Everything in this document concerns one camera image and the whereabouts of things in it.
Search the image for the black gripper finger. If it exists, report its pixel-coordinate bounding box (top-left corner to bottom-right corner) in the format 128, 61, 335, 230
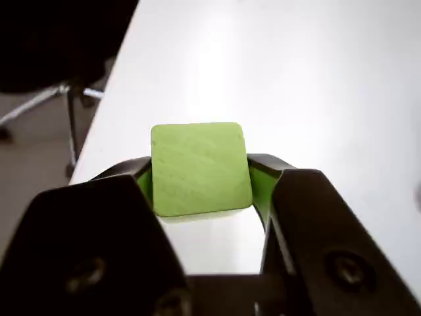
246, 153, 421, 316
0, 156, 191, 316

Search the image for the green cube block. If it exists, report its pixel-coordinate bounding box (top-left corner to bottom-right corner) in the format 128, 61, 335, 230
150, 122, 254, 225

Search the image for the black office chair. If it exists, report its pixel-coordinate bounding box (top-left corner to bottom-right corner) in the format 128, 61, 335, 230
0, 0, 141, 179

